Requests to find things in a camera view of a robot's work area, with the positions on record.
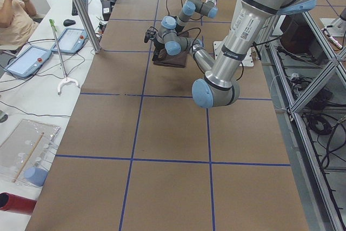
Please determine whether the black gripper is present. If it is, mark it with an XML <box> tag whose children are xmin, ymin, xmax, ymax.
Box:
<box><xmin>152</xmin><ymin>38</ymin><xmax>164</xmax><ymax>61</ymax></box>

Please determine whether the dark brown t-shirt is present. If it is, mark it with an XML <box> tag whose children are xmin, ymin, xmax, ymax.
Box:
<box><xmin>153</xmin><ymin>48</ymin><xmax>188</xmax><ymax>68</ymax></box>

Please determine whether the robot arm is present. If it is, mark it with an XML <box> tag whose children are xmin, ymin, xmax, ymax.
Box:
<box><xmin>144</xmin><ymin>0</ymin><xmax>317</xmax><ymax>108</ymax></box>
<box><xmin>175</xmin><ymin>0</ymin><xmax>218</xmax><ymax>32</ymax></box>

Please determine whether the far teach pendant tablet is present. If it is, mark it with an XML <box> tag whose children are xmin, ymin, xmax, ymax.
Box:
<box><xmin>57</xmin><ymin>28</ymin><xmax>88</xmax><ymax>54</ymax></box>

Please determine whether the teach pendant tablet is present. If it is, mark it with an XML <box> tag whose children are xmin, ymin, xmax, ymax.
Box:
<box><xmin>4</xmin><ymin>46</ymin><xmax>52</xmax><ymax>78</ymax></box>
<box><xmin>57</xmin><ymin>28</ymin><xmax>88</xmax><ymax>54</ymax></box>

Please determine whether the black keyboard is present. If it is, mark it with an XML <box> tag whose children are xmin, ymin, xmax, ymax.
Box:
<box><xmin>71</xmin><ymin>0</ymin><xmax>89</xmax><ymax>16</ymax></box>

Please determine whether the black computer mouse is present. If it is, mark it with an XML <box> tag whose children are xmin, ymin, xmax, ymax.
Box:
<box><xmin>63</xmin><ymin>19</ymin><xmax>76</xmax><ymax>27</ymax></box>

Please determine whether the brown paper table cover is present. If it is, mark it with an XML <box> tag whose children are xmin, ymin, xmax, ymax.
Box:
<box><xmin>27</xmin><ymin>0</ymin><xmax>309</xmax><ymax>230</ymax></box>

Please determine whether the near teach pendant tablet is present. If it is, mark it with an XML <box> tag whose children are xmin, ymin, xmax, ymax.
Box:
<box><xmin>4</xmin><ymin>46</ymin><xmax>52</xmax><ymax>78</ymax></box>

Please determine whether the seated person in beige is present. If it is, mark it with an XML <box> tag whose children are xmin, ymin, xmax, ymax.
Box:
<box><xmin>1</xmin><ymin>0</ymin><xmax>38</xmax><ymax>46</ymax></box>

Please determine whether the blue plastic cup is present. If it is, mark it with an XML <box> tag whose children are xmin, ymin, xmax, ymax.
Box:
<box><xmin>24</xmin><ymin>167</ymin><xmax>48</xmax><ymax>187</ymax></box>

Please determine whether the red cylinder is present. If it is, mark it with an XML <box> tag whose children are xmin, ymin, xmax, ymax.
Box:
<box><xmin>1</xmin><ymin>193</ymin><xmax>37</xmax><ymax>215</ymax></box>

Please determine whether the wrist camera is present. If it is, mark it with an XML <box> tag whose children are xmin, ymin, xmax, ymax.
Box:
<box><xmin>144</xmin><ymin>27</ymin><xmax>158</xmax><ymax>43</ymax></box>

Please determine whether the white pedestal base plate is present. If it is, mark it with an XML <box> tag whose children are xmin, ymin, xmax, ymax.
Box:
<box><xmin>213</xmin><ymin>41</ymin><xmax>254</xmax><ymax>67</ymax></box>

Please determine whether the aluminium frame post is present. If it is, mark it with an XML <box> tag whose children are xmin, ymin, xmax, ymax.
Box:
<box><xmin>72</xmin><ymin>0</ymin><xmax>101</xmax><ymax>54</ymax></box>

